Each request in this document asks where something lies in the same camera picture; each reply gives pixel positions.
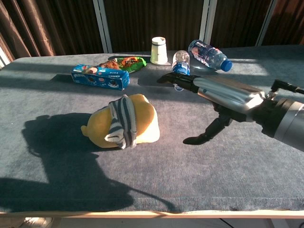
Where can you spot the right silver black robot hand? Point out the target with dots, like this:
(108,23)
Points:
(228,92)

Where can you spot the yellow plush toy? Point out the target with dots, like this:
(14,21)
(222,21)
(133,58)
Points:
(123,121)

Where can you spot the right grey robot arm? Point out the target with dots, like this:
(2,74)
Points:
(285,118)

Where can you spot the water bottle blue cap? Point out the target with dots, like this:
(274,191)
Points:
(207,55)

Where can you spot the water bottle white cap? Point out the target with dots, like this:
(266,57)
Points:
(181,65)

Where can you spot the dark brown curtain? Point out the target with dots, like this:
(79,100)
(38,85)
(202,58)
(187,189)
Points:
(240,21)
(154,21)
(52,26)
(288,21)

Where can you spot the white paper cup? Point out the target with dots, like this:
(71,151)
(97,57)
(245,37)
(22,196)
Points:
(158,50)

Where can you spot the blue-grey table cloth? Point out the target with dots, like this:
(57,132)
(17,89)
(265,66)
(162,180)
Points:
(190,166)

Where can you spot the green orange snack bag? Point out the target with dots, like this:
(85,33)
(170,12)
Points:
(123,63)

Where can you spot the blue Oreo cookie box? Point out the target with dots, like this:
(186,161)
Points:
(99,77)

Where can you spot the white window frame post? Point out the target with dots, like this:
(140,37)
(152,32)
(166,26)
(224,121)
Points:
(102,26)
(266,22)
(207,21)

